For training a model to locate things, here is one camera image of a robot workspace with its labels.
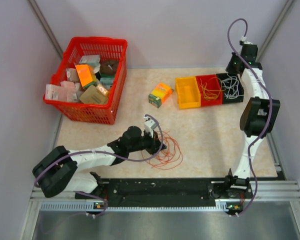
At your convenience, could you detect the red plastic bin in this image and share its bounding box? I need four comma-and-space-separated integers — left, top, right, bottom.
195, 74, 223, 107

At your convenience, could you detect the white thin cable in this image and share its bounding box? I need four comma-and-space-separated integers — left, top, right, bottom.
219, 76, 241, 100
221, 72, 245, 100

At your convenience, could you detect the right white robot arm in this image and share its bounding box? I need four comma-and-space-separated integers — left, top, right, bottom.
223, 40, 281, 198

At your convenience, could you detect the black plastic bin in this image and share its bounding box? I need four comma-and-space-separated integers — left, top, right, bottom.
216, 72, 244, 105

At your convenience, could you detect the pink clear box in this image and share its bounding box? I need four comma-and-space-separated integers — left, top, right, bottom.
45, 84, 78, 103

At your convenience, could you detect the brown cardboard box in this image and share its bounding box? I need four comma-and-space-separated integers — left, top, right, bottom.
79, 85, 108, 105

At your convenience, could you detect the brown round tape roll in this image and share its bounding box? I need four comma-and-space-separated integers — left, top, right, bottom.
99, 59, 119, 76

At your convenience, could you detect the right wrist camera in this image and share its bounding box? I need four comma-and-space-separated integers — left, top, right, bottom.
239, 36, 254, 46

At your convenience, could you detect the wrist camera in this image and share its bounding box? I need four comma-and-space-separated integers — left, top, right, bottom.
239, 36, 254, 46
143, 115, 157, 138

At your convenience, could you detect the red plastic shopping basket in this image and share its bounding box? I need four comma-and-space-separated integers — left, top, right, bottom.
42, 36, 128, 125

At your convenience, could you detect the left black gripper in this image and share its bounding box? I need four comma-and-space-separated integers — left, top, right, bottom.
128, 129, 167, 156

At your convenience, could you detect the orange green sponge pack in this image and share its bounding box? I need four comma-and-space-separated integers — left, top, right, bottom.
148, 82, 174, 108

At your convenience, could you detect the orange box in basket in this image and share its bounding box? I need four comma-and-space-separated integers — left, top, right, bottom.
75, 64, 97, 89

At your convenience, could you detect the teal white box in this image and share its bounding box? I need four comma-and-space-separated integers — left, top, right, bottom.
79, 54, 101, 67

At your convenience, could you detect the grey cable duct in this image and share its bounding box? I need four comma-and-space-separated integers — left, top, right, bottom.
40, 201, 230, 213

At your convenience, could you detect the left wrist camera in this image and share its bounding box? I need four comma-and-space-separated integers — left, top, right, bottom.
143, 115, 157, 138

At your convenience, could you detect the orange thin cable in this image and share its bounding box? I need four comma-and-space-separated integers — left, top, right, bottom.
141, 129, 184, 171

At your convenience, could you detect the yellow thin cable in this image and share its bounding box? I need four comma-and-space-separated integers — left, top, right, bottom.
198, 77, 226, 102

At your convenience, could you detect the yellow plastic bin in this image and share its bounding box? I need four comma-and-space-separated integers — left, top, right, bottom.
175, 76, 201, 110

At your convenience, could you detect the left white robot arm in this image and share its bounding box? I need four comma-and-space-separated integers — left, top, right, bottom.
32, 126, 167, 199

